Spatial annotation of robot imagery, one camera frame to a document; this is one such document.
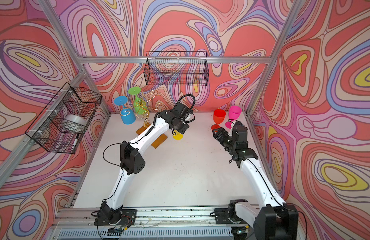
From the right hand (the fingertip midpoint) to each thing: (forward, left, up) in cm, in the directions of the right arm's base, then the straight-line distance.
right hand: (217, 136), depth 81 cm
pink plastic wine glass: (+23, -16, -5) cm, 28 cm away
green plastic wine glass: (+14, +42, +10) cm, 45 cm away
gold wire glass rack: (+42, +39, -15) cm, 59 cm away
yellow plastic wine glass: (+14, +22, -19) cm, 32 cm away
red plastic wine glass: (+20, -5, -6) cm, 22 cm away
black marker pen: (-5, +72, +6) cm, 73 cm away
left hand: (+12, +17, -5) cm, 22 cm away
